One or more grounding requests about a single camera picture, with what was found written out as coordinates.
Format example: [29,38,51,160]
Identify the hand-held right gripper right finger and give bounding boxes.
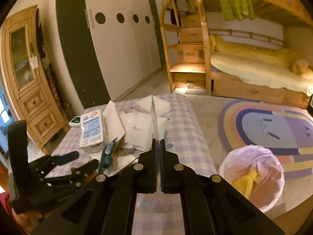
[160,139,286,235]

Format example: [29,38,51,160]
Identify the flat white paper sheet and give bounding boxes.
[108,155,140,177]

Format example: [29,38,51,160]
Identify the patterned leaning items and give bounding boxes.
[48,64,64,119]

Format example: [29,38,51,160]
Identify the checked tablecloth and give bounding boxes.
[45,93,218,235]

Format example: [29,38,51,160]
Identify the wooden staircase with drawers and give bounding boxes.
[160,0,212,96]

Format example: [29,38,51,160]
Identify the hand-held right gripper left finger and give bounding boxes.
[31,138,157,235]

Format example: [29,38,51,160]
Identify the green puffer jacket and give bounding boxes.
[217,0,256,21]

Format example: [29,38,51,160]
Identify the person's left forearm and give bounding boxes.
[0,191,32,235]

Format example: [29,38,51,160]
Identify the bin with pink bag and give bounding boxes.
[218,145,285,213]

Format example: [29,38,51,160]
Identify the tan stuffed toy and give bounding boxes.
[291,59,310,75]

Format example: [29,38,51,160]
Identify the blue and white tissue pack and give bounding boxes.
[80,109,109,153]

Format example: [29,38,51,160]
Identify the yellow knotted bag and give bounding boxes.
[232,171,260,197]

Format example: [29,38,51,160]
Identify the person's left hand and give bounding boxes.
[14,211,44,229]

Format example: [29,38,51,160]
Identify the dark hanging cloth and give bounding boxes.
[35,8,47,59]

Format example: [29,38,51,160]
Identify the pastel rainbow rug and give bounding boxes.
[218,99,313,211]

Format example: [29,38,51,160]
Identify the grey garment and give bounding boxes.
[175,0,199,16]

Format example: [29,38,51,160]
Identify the yellow duvet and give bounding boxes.
[209,35,300,65]

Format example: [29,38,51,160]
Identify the pale yellow mattress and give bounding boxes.
[210,52,313,96]

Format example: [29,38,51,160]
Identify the blue snack wrapper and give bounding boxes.
[98,138,118,173]

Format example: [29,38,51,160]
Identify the wooden cabinet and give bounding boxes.
[0,5,70,155]

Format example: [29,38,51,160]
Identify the white wardrobe with round holes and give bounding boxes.
[82,0,163,101]

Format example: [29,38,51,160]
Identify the white device with green light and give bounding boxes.
[69,116,82,128]

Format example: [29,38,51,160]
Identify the folded white card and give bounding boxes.
[103,100,126,144]

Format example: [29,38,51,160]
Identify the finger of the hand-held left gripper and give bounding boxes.
[28,151,80,175]
[43,159,100,189]

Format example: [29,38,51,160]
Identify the wooden bunk bed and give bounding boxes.
[193,0,313,109]

